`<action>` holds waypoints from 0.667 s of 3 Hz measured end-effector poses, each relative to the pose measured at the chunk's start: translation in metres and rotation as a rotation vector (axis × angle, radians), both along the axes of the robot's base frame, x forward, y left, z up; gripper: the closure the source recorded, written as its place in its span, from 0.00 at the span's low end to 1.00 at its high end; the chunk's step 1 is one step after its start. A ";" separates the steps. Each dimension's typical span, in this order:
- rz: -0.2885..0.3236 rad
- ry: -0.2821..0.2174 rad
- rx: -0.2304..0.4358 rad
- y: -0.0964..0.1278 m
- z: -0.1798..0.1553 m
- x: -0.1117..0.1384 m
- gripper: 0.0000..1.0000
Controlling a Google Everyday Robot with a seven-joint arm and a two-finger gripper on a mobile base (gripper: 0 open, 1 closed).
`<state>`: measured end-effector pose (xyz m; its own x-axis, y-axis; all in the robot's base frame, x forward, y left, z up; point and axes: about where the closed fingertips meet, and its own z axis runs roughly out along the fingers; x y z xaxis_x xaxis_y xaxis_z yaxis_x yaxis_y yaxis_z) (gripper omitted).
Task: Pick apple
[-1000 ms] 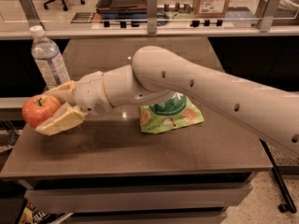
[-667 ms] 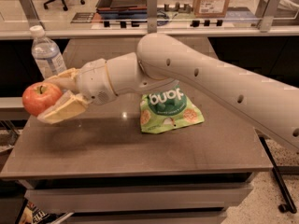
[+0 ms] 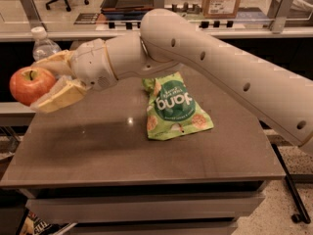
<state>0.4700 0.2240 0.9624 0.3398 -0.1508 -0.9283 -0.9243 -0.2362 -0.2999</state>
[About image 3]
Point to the red apple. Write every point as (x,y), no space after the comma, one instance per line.
(28,84)

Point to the grey table drawer unit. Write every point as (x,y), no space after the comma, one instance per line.
(162,209)

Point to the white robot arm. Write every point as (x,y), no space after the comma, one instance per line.
(278,97)

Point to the black floor stand bar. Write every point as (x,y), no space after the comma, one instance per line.
(302,214)

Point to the green snack bag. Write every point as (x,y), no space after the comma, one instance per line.
(172,111)

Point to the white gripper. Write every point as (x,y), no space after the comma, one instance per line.
(91,64)

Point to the magazine on floor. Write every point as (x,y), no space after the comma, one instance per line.
(33,225)

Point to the left metal railing post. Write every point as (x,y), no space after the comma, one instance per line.
(32,13)

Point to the cardboard box with label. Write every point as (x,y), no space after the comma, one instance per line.
(220,9)

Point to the clear plastic water bottle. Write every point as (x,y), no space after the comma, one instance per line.
(43,45)

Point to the right metal railing post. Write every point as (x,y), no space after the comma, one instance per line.
(279,16)

